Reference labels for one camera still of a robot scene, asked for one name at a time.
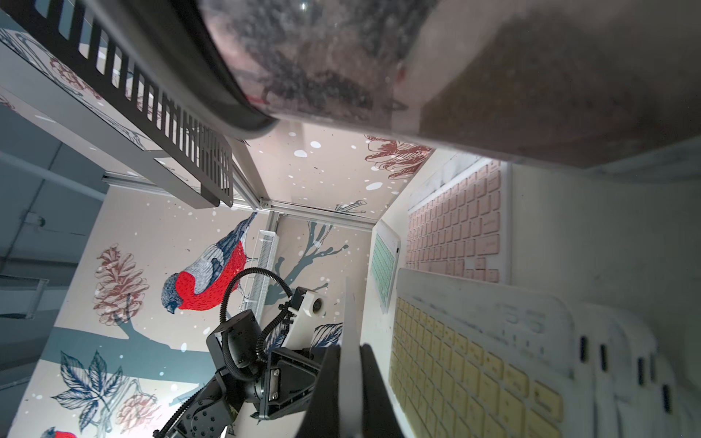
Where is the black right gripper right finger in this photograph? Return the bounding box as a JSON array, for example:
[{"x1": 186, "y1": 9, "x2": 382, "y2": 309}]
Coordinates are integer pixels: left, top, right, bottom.
[{"x1": 360, "y1": 344, "x2": 403, "y2": 438}]

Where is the black hanging basket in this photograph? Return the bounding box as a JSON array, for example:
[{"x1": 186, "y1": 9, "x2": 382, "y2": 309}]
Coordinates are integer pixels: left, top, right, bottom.
[{"x1": 1, "y1": 1, "x2": 235, "y2": 209}]

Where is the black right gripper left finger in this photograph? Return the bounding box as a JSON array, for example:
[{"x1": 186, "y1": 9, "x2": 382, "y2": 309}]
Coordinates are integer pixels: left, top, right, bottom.
[{"x1": 296, "y1": 346, "x2": 341, "y2": 438}]

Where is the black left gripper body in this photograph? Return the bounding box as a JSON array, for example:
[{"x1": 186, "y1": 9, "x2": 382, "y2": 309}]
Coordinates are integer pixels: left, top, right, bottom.
[{"x1": 255, "y1": 348, "x2": 327, "y2": 421}]

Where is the yellow keyboard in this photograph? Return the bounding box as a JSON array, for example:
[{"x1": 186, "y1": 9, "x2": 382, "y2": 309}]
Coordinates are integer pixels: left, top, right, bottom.
[{"x1": 389, "y1": 268, "x2": 596, "y2": 437}]

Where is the green keyboard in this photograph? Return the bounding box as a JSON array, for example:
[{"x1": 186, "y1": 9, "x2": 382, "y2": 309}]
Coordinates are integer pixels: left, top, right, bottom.
[{"x1": 370, "y1": 220, "x2": 401, "y2": 314}]

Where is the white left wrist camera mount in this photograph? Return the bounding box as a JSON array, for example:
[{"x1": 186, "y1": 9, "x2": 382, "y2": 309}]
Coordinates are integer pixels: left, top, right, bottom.
[{"x1": 282, "y1": 287, "x2": 325, "y2": 350}]

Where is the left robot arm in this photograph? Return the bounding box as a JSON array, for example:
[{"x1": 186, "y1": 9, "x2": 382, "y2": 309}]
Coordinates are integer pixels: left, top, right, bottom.
[{"x1": 153, "y1": 310, "x2": 326, "y2": 437}]

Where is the white keyboard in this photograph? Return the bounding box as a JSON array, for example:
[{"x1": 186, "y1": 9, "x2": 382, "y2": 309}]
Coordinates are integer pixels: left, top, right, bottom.
[{"x1": 574, "y1": 304, "x2": 635, "y2": 437}]

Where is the pink keyboard front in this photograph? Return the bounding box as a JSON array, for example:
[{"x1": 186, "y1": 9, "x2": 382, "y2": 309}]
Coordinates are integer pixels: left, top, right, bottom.
[{"x1": 618, "y1": 311, "x2": 664, "y2": 437}]

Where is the pink keyboard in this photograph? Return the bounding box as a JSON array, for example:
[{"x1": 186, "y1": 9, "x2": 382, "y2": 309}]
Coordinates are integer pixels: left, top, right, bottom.
[
  {"x1": 338, "y1": 277, "x2": 363, "y2": 437},
  {"x1": 618, "y1": 311, "x2": 664, "y2": 437},
  {"x1": 405, "y1": 158, "x2": 512, "y2": 285}
]

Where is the pink keyboard back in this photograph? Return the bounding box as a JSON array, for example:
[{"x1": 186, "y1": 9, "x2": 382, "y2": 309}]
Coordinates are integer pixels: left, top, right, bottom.
[{"x1": 405, "y1": 158, "x2": 512, "y2": 285}]

